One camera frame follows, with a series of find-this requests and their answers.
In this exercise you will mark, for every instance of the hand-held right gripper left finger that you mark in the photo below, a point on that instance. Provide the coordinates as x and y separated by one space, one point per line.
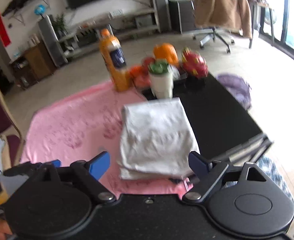
100 165

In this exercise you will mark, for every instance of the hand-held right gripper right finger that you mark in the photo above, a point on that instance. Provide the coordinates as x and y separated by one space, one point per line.
197 163

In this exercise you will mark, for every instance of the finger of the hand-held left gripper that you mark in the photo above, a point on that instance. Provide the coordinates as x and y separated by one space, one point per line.
19 169

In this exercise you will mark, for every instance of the white printed t-shirt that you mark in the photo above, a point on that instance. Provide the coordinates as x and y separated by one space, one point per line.
154 135

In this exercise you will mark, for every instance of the pink tablecloth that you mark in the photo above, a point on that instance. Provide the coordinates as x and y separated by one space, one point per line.
74 125

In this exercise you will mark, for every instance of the purple cloth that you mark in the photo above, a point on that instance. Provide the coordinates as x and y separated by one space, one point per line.
235 87

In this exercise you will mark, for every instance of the red-orange fruit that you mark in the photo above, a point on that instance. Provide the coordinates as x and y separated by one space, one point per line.
142 81

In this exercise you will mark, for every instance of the pink dragon fruit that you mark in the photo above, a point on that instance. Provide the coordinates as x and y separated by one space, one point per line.
194 63

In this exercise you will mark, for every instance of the small orange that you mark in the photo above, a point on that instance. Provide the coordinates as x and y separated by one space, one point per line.
137 71

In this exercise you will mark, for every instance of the orange juice bottle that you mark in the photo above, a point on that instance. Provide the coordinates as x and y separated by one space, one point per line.
115 62

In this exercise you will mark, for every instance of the wooden cabinet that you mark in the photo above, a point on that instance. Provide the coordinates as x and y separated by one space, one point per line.
36 62

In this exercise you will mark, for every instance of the red apple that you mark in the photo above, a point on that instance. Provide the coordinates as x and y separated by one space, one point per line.
148 63

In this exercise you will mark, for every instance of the large orange fruit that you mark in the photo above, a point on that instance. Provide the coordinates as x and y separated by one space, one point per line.
165 53

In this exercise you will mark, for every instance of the office swivel chair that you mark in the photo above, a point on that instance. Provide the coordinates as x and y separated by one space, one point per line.
214 38

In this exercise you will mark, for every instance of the grey tower speaker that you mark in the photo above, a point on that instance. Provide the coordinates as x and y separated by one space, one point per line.
51 40
160 5

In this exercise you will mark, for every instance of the white media console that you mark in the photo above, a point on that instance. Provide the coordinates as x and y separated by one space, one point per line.
127 22

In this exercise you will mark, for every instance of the green houseplant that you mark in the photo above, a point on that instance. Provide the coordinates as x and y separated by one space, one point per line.
60 25

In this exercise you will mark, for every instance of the black subwoofer box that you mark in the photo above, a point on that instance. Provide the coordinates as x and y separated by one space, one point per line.
182 17

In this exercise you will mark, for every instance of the blue globe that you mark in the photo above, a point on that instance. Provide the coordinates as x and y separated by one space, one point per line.
40 10

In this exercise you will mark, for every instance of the brown coat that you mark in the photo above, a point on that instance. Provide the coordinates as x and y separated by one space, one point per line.
222 5

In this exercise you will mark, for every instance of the glass sliding door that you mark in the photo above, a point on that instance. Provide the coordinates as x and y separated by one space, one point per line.
287 12

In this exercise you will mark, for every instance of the red wall banner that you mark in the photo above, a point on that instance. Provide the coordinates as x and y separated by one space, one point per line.
0 25

